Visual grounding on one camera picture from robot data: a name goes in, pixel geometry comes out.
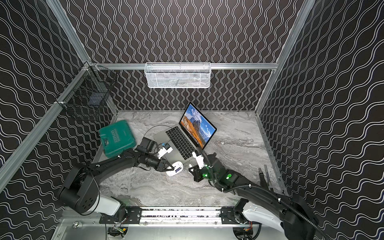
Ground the white wireless mouse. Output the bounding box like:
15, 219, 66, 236
166, 161, 184, 177

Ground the silver laptop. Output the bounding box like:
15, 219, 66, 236
154, 103, 217, 164

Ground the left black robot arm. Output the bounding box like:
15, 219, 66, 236
58, 149, 175, 222

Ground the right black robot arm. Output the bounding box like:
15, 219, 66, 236
189, 149, 329, 240

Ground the green plastic case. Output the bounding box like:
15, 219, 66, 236
99, 120, 137, 158

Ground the black orange screwdriver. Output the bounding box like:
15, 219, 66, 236
259, 168, 268, 190

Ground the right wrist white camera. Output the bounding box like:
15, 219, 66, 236
192, 151, 206, 170

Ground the wrist white camera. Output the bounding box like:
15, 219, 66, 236
192, 151, 206, 170
157, 144, 173, 159

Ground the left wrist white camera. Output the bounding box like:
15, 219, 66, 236
157, 144, 173, 159

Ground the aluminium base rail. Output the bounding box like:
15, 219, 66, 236
59, 205, 304, 227

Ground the white wire mesh basket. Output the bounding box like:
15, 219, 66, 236
144, 62, 212, 89

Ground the black wire basket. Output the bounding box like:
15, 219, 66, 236
58, 62, 118, 122

